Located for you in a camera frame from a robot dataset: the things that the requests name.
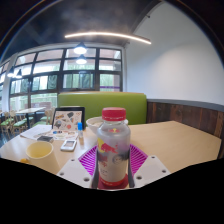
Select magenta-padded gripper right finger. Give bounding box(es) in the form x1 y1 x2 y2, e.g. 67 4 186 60
127 143 172 189

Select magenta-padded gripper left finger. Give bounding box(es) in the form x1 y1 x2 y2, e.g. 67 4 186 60
56 144 99 190

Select red-capped clear drink bottle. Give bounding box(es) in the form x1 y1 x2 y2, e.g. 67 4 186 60
95 106 132 188

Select white phone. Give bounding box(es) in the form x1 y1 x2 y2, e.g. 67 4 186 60
60 139 78 153

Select small blue-capped white bottle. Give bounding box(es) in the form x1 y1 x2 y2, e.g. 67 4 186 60
77 121 84 139

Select white ceramic bowl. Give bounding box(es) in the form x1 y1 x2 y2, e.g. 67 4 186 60
85 115 129 136

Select black tablet with stickers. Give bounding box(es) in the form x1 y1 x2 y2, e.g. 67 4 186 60
51 106 86 132

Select green upholstered bench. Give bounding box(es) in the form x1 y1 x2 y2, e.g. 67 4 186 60
57 91 148 126

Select square wooden dining table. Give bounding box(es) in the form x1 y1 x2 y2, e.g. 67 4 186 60
14 106 46 129

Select wooden chairs with green seats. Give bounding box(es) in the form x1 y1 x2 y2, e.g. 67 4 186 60
0 108 56 136

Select long curved linear light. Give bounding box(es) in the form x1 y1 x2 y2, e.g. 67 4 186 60
64 31 152 45

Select cream mug with yellow handle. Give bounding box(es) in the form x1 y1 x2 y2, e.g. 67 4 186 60
19 140 62 175

